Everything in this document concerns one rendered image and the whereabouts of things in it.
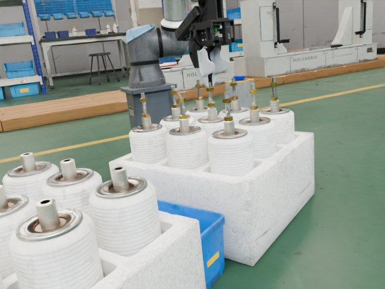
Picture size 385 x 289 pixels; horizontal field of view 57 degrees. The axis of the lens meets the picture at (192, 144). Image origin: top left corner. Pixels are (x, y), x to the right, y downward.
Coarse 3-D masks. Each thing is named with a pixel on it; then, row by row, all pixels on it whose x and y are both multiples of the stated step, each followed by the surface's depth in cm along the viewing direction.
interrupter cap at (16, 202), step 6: (12, 198) 51; (18, 198) 51; (24, 198) 51; (12, 204) 50; (18, 204) 49; (24, 204) 49; (0, 210) 48; (6, 210) 47; (12, 210) 47; (18, 210) 48; (0, 216) 46
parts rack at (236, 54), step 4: (236, 20) 602; (240, 20) 605; (236, 24) 667; (240, 24) 671; (232, 52) 611; (236, 52) 615; (240, 52) 618; (180, 56) 577; (232, 56) 612; (236, 56) 615; (176, 60) 632
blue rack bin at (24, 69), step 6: (6, 66) 517; (12, 66) 520; (18, 66) 524; (24, 66) 527; (30, 66) 530; (6, 72) 478; (12, 72) 480; (18, 72) 483; (24, 72) 486; (30, 72) 490; (12, 78) 483
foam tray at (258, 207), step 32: (128, 160) 91; (256, 160) 79; (288, 160) 82; (160, 192) 81; (192, 192) 75; (224, 192) 70; (256, 192) 70; (288, 192) 84; (224, 224) 73; (256, 224) 71; (224, 256) 75; (256, 256) 72
